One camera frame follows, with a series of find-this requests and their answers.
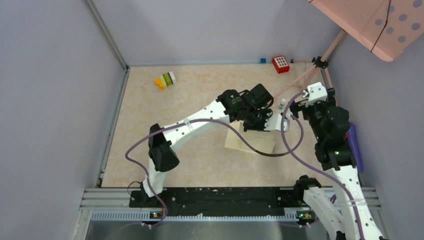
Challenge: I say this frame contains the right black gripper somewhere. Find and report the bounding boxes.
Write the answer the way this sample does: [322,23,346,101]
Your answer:
[289,87,336,142]

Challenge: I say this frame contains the pale yellow envelope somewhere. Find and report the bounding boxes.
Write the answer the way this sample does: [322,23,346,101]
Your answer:
[224,121,276,154]

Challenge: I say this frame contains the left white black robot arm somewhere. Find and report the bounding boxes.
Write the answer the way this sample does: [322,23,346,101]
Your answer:
[125,83,274,207]

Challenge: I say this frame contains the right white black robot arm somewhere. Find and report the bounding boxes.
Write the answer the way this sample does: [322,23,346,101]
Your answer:
[287,97,385,240]

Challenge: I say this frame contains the white glue stick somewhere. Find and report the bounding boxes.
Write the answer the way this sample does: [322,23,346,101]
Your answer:
[278,98,287,110]

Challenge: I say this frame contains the purple flashlight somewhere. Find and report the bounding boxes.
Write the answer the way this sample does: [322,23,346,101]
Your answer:
[347,122,363,173]

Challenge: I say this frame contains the pink wooden tripod stand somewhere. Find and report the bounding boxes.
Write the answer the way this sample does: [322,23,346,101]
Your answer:
[273,29,347,98]

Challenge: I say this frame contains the red toy block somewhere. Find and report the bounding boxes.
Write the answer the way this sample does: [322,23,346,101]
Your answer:
[271,55,290,74]

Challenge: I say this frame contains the stacked colourful toy bricks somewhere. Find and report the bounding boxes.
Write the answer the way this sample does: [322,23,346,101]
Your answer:
[154,71,176,90]

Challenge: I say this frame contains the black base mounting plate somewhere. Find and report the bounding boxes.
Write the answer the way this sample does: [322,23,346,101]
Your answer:
[129,187,306,217]

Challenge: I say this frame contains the pink dotted board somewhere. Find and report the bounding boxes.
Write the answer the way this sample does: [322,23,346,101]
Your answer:
[309,0,424,62]

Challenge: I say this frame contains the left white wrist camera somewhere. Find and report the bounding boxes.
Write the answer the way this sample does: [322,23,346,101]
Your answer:
[264,113,290,132]

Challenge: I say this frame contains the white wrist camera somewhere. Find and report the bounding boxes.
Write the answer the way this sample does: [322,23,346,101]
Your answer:
[302,82,328,107]
[264,113,290,132]

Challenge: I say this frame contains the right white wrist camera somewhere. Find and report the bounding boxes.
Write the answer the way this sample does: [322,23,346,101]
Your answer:
[302,82,328,107]

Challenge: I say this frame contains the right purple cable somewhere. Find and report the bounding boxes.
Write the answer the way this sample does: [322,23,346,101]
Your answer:
[280,92,366,240]

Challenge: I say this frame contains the aluminium frame rail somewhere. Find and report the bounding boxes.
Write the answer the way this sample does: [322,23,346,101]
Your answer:
[83,0,129,71]

